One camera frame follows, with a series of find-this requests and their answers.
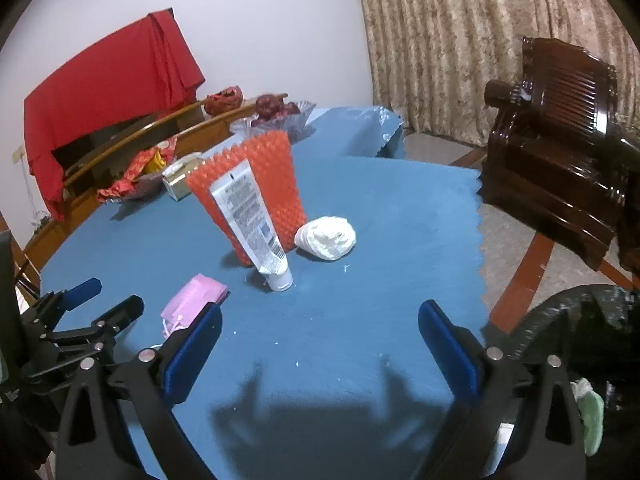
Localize green rubber glove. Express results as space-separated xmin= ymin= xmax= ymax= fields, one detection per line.
xmin=570 ymin=378 xmax=604 ymax=457

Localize pink face mask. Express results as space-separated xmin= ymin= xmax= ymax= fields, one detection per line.
xmin=160 ymin=274 xmax=228 ymax=339

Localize white tube with label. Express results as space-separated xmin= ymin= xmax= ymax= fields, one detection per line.
xmin=209 ymin=159 xmax=294 ymax=292

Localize black trash bag bin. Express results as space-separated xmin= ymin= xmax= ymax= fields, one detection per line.
xmin=483 ymin=285 xmax=639 ymax=479

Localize red snack wrapper dish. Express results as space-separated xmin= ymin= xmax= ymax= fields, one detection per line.
xmin=96 ymin=136 xmax=177 ymax=203

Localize small tissue box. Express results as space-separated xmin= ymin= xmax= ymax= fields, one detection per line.
xmin=162 ymin=152 xmax=204 ymax=202

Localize blue tablecloth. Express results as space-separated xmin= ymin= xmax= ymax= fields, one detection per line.
xmin=39 ymin=105 xmax=490 ymax=480

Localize wooden bench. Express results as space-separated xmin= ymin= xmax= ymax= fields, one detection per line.
xmin=24 ymin=98 xmax=256 ymax=271

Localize orange foam fruit net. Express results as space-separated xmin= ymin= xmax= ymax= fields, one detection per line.
xmin=186 ymin=131 xmax=307 ymax=268

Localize crumpled white tissue ball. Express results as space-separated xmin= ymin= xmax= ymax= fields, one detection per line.
xmin=294 ymin=216 xmax=357 ymax=261

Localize dark wooden armchair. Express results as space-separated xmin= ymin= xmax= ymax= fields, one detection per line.
xmin=480 ymin=37 xmax=639 ymax=273

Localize red cloth cover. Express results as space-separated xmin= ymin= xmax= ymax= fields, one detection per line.
xmin=24 ymin=9 xmax=205 ymax=221

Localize red apples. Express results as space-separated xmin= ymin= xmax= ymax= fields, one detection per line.
xmin=252 ymin=94 xmax=300 ymax=127

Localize glass fruit bowl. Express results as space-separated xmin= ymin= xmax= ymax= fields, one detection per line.
xmin=229 ymin=101 xmax=317 ymax=143

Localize beige patterned curtain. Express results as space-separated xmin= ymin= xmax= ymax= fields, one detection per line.
xmin=361 ymin=0 xmax=639 ymax=146

